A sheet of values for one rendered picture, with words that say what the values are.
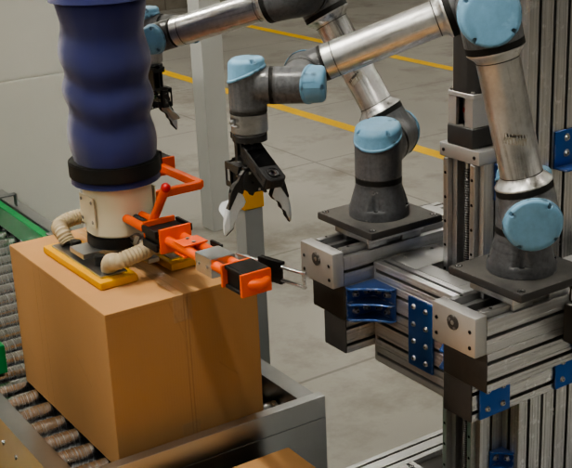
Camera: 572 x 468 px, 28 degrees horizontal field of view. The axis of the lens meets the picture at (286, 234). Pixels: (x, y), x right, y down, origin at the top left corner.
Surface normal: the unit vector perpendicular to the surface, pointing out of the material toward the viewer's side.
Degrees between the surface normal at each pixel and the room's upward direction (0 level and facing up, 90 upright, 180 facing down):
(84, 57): 77
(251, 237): 90
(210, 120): 90
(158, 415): 90
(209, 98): 90
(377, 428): 0
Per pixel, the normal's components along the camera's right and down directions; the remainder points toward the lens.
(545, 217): -0.05, 0.45
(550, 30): 0.56, 0.25
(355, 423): -0.04, -0.94
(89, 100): -0.11, -0.02
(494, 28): -0.11, 0.21
